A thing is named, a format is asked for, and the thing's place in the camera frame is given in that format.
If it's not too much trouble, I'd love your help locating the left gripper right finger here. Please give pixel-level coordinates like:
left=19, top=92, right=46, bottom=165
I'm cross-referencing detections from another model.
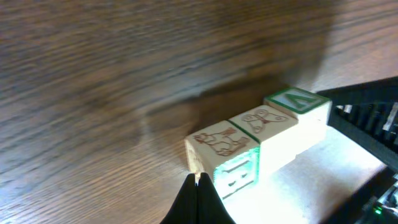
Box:
left=197, top=172, right=235, bottom=224

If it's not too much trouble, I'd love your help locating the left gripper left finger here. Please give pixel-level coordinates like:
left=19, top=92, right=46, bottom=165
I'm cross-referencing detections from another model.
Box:
left=160, top=174, right=197, bottom=224

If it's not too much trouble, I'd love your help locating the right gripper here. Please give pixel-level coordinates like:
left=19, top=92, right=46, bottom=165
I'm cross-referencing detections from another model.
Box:
left=318, top=77, right=397, bottom=224

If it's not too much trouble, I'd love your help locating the green B block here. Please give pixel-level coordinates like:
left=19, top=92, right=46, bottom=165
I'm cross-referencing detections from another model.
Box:
left=185, top=121, right=260, bottom=199

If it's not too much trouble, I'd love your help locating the red sided number block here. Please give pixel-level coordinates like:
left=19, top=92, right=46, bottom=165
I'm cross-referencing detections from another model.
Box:
left=263, top=86, right=333, bottom=153

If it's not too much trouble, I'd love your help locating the green sided letter block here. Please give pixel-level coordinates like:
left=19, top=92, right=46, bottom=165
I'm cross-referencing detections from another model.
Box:
left=229, top=105, right=299, bottom=177

